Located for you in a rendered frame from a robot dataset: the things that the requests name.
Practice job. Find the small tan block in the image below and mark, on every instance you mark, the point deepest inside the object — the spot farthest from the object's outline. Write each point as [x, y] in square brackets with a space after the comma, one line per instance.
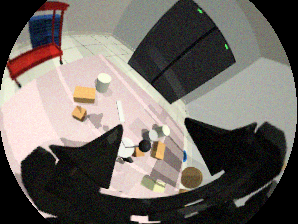
[79, 113]
[138, 153]

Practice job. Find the cream white cylinder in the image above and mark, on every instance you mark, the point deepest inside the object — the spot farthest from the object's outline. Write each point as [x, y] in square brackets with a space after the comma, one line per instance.
[102, 82]
[162, 131]

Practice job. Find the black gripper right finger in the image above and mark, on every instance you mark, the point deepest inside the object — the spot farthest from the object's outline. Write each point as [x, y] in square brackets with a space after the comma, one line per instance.
[216, 145]

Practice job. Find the tan rectangular block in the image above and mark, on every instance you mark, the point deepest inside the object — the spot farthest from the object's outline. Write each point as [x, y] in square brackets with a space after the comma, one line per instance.
[84, 95]
[158, 150]

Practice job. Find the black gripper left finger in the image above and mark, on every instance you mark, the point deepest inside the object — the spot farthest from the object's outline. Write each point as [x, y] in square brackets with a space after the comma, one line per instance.
[95, 159]

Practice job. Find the light grey cylinder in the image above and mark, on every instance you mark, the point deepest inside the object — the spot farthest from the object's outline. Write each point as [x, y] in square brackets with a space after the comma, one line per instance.
[150, 135]

